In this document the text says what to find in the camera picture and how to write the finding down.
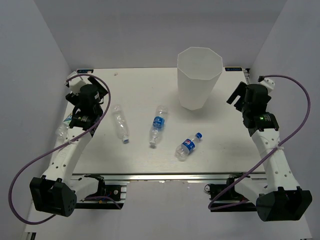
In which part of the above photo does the clear bottle blue label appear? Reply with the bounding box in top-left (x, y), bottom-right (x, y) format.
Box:
top-left (149, 105), bottom-right (169, 149)

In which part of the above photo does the left blue corner sticker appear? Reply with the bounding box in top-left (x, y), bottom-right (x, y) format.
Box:
top-left (76, 69), bottom-right (94, 74)

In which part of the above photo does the bottle with green-blue label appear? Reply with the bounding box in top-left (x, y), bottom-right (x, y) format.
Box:
top-left (55, 113), bottom-right (72, 140)

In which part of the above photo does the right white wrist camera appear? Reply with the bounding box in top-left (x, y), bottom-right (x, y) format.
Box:
top-left (257, 76), bottom-right (275, 94)

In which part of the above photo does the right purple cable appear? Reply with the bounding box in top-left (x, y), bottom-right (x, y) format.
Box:
top-left (207, 74), bottom-right (312, 211)

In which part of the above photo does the white octagonal plastic bin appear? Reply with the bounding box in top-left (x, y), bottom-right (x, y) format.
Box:
top-left (177, 47), bottom-right (223, 111)

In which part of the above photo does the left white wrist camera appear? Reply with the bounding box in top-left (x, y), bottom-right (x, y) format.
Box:
top-left (65, 76), bottom-right (87, 95)

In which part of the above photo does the aluminium rail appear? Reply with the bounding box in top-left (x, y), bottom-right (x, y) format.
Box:
top-left (71, 171), bottom-right (267, 183)
top-left (243, 68), bottom-right (251, 84)

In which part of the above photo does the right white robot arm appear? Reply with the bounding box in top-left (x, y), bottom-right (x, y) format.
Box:
top-left (225, 82), bottom-right (312, 222)

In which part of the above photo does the Pepsi bottle blue cap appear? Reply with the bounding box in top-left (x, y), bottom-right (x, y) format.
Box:
top-left (174, 132), bottom-right (203, 161)

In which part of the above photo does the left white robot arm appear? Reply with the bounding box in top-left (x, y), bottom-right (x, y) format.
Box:
top-left (29, 74), bottom-right (110, 217)

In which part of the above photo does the clear unlabelled plastic bottle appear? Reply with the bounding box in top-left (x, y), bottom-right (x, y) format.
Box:
top-left (112, 104), bottom-right (130, 144)

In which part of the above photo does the aluminium right side rail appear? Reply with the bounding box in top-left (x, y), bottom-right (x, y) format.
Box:
top-left (243, 68), bottom-right (251, 84)

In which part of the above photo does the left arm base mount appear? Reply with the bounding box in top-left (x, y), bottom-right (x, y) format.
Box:
top-left (71, 174), bottom-right (127, 210)

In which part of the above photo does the right blue corner sticker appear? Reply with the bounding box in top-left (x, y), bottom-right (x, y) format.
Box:
top-left (224, 67), bottom-right (243, 72)

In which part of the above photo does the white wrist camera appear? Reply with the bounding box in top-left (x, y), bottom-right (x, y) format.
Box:
top-left (65, 76), bottom-right (87, 95)
top-left (257, 76), bottom-right (275, 94)

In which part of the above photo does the purple cable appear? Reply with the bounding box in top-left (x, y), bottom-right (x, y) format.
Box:
top-left (207, 74), bottom-right (312, 211)
top-left (8, 74), bottom-right (112, 225)

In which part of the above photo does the aluminium front rail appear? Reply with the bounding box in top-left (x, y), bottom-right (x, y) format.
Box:
top-left (71, 171), bottom-right (267, 183)

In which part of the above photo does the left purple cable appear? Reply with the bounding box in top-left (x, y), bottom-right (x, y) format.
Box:
top-left (8, 74), bottom-right (112, 225)

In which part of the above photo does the blue corner sticker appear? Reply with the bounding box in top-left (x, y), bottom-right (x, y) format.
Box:
top-left (76, 69), bottom-right (94, 74)
top-left (224, 67), bottom-right (243, 72)

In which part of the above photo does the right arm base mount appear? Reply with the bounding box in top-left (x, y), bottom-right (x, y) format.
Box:
top-left (204, 174), bottom-right (257, 213)

